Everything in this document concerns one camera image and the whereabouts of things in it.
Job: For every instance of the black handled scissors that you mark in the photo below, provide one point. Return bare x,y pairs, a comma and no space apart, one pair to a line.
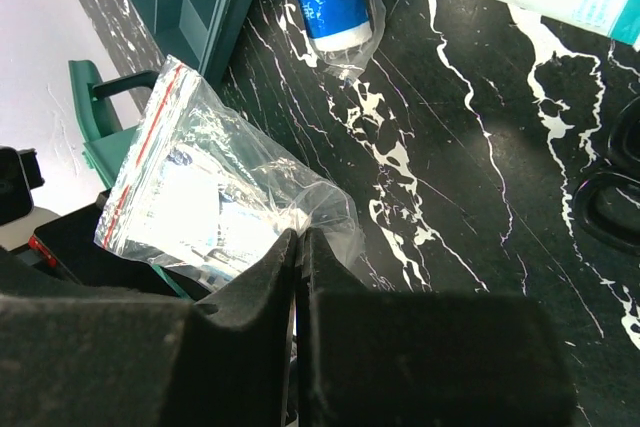
620,170

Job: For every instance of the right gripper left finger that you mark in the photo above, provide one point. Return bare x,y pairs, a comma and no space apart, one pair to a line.
83,356

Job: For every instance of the clear plastic packet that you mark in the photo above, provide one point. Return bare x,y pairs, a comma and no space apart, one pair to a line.
204,193

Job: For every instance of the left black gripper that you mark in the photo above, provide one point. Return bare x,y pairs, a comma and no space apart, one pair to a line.
62,246

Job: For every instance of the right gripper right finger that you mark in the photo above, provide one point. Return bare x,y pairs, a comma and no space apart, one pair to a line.
385,358

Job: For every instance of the green medicine box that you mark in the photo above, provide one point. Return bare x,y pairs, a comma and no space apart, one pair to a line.
106,143

